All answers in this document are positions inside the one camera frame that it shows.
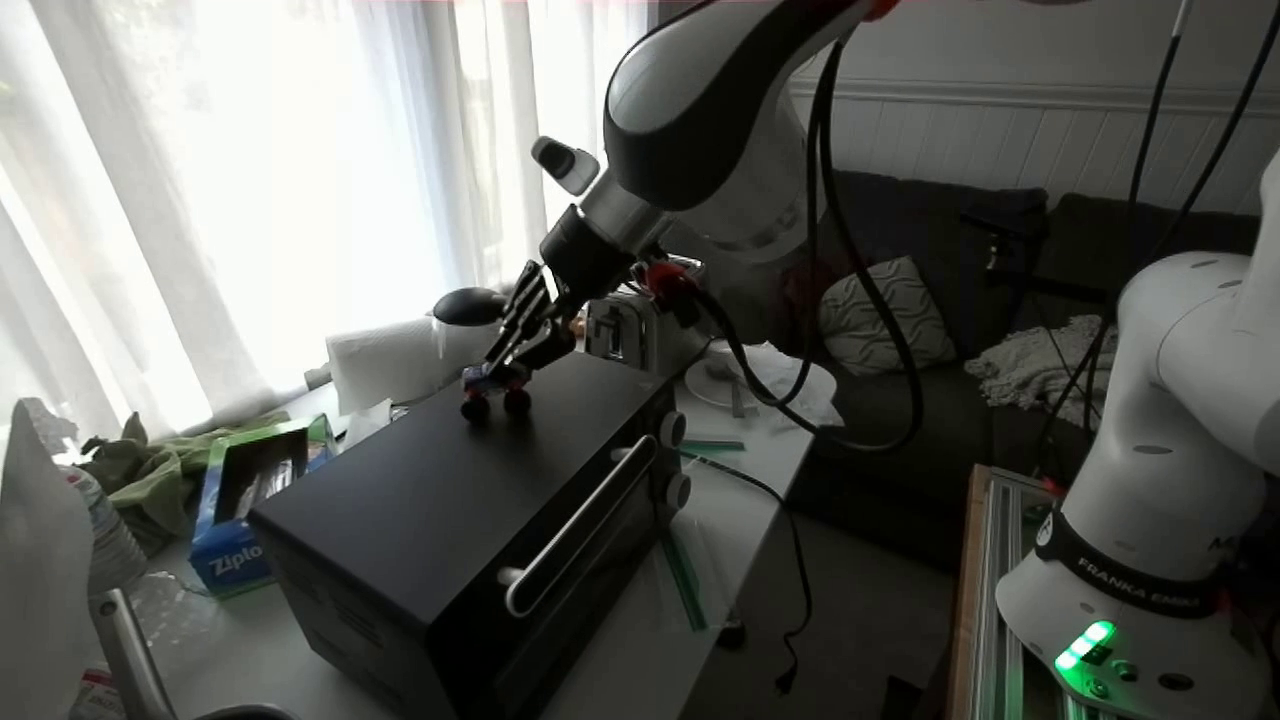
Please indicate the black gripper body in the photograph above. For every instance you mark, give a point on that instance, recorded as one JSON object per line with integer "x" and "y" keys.
{"x": 587, "y": 262}

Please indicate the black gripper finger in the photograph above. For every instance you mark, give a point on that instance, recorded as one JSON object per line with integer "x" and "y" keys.
{"x": 517, "y": 318}
{"x": 547, "y": 350}

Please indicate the black toaster oven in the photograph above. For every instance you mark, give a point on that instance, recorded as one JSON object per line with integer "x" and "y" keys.
{"x": 442, "y": 520}

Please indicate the white rectangular container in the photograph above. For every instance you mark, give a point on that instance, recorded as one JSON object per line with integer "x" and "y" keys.
{"x": 384, "y": 360}

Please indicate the white sheer curtain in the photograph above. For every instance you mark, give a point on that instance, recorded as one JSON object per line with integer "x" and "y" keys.
{"x": 266, "y": 173}

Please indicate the grey patterned pillow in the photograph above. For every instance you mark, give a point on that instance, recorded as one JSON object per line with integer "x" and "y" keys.
{"x": 882, "y": 318}

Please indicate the blue Ziploc box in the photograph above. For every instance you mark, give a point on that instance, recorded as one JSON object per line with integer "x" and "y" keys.
{"x": 224, "y": 555}

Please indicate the dark sofa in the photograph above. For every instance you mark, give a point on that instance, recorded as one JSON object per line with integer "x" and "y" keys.
{"x": 961, "y": 224}

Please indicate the green white box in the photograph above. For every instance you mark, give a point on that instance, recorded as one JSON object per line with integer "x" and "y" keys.
{"x": 145, "y": 464}

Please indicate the white crumpled cloth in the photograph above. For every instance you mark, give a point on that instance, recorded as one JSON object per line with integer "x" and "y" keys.
{"x": 1041, "y": 375}

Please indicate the wooden table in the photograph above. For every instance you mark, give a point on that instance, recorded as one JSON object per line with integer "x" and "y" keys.
{"x": 961, "y": 602}

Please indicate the white plastic tube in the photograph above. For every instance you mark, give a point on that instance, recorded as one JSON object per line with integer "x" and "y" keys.
{"x": 133, "y": 652}

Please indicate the aluminium extrusion frame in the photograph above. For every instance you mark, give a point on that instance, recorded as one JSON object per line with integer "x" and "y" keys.
{"x": 1020, "y": 615}

